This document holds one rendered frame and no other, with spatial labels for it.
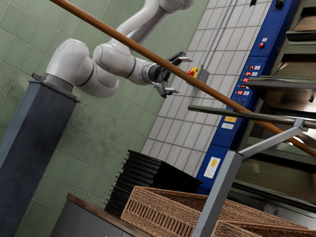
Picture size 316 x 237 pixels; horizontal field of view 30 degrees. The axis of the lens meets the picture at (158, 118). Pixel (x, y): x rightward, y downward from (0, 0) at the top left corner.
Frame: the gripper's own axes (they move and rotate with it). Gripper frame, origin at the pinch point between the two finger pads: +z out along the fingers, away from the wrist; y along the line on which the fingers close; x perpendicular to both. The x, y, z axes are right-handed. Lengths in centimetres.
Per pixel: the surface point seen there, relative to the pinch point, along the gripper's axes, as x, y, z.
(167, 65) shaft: 8.6, 0.4, 2.0
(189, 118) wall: -63, -3, -85
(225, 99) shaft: -21.7, 0.1, 1.9
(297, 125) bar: -27.2, 4.9, 41.2
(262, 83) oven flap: -50, -21, -17
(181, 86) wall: -63, -22, -108
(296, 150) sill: -65, 3, 4
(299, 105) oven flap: -64, -18, -5
